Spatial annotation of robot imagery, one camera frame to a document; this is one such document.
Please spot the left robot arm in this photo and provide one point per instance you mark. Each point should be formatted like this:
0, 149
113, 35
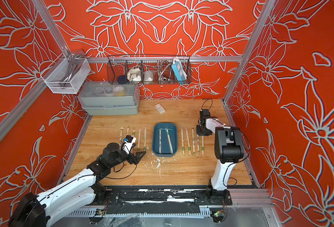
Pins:
46, 208

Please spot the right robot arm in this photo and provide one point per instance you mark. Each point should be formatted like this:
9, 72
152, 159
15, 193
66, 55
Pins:
228, 149

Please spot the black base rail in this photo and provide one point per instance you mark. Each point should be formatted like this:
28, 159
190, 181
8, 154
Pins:
159, 199

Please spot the grey lidded storage container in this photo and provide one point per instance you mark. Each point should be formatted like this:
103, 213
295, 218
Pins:
103, 98

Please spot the light blue carton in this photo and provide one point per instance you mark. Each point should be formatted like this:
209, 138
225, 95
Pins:
179, 71

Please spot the white wire wall basket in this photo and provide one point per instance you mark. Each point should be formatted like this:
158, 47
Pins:
54, 77

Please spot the blue plastic storage box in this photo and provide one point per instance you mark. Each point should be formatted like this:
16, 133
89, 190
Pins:
173, 134

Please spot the small white labelled box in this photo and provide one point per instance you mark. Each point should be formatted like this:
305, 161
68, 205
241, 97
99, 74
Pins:
160, 109

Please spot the chopstick pairs bundle in box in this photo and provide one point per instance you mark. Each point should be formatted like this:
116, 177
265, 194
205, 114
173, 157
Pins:
165, 142

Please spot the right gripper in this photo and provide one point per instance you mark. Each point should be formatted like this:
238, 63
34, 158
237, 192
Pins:
198, 131

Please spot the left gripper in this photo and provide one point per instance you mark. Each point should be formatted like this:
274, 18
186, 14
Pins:
137, 159

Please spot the metal whisk utensil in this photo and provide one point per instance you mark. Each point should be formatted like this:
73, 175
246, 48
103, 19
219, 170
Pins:
164, 71

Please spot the white crumpled bag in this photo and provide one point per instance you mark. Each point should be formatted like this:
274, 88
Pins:
134, 75

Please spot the metal tongs in basket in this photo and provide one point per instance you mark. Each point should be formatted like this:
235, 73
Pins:
73, 67

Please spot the black wire wall basket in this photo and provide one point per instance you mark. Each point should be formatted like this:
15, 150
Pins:
119, 65

